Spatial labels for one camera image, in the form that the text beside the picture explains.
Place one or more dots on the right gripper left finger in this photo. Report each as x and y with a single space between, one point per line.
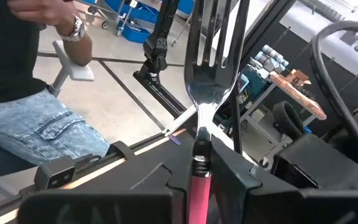
104 208

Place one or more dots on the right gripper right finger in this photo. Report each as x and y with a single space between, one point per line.
291 208

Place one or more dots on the wooden top workbench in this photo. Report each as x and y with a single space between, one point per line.
297 96

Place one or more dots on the grey office chair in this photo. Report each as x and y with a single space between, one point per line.
76 73

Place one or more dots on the black floor stand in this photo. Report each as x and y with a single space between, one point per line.
157 49

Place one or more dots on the blue storage bin cart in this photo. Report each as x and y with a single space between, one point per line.
135 32

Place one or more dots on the person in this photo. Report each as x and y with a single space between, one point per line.
11 56

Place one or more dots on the silver wristwatch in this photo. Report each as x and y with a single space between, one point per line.
75 31

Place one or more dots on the person's hand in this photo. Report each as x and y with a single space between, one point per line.
42 12

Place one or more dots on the black table-level camera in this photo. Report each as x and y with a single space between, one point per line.
54 172

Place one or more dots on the black aluminium table frame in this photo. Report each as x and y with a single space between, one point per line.
269 21

